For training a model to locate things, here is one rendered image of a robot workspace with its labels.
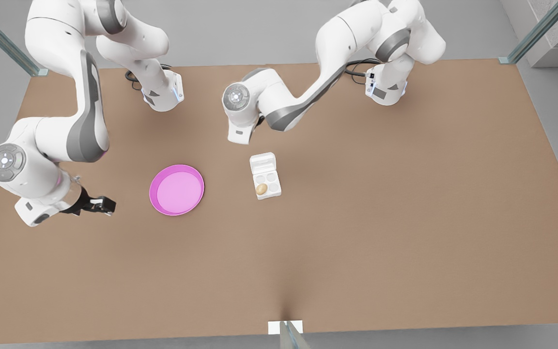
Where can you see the pink round plate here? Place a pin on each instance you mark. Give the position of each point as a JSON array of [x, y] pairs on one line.
[[176, 190]]

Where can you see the white egg box base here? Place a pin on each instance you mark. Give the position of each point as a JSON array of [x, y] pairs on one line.
[[269, 184]]

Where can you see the silver frame post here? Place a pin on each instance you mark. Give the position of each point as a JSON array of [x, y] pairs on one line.
[[3, 41], [286, 332], [535, 34]]

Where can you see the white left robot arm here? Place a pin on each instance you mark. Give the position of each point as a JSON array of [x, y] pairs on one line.
[[327, 53]]

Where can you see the brown egg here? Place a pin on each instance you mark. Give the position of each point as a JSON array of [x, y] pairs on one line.
[[261, 189]]

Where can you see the white egg box lid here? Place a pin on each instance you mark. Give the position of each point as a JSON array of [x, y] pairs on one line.
[[262, 163]]

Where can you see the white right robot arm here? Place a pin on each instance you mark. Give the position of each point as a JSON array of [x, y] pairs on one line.
[[85, 121]]

